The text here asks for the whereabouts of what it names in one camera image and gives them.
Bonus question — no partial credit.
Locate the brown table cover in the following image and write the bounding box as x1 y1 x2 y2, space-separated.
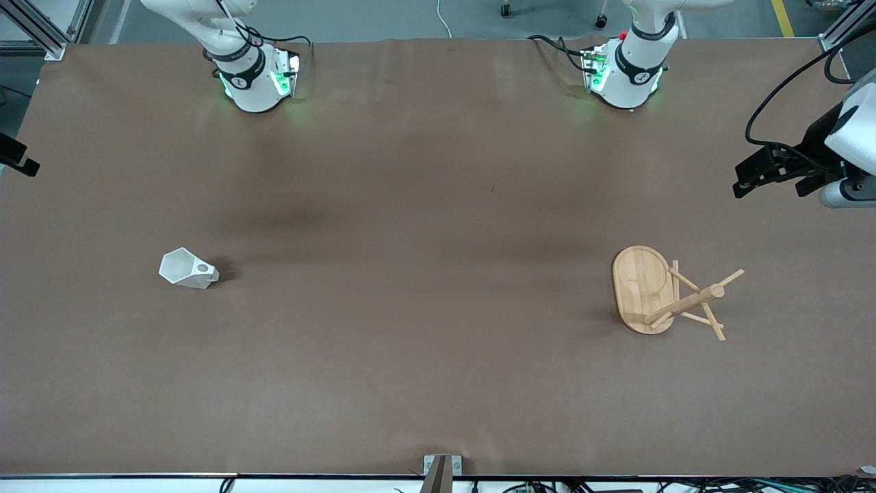
0 38 876 479

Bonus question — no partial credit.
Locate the white faceted cup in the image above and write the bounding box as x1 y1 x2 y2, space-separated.
159 247 220 290

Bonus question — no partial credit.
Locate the black base cable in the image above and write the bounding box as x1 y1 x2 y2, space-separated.
240 26 315 75
527 34 593 75

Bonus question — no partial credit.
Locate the black right base cable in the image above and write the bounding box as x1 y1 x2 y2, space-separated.
240 26 315 75

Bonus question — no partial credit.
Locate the black left base cable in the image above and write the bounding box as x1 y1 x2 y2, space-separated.
527 34 593 75

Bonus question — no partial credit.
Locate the tangled cable bundle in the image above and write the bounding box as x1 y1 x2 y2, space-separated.
503 477 876 493

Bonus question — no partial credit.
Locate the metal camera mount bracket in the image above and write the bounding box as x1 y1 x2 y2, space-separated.
420 454 463 493

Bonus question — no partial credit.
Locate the aluminium frame post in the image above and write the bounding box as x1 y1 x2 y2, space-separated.
817 0 876 54
0 0 94 61

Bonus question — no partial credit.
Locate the wooden cup rack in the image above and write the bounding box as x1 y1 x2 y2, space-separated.
611 245 745 342

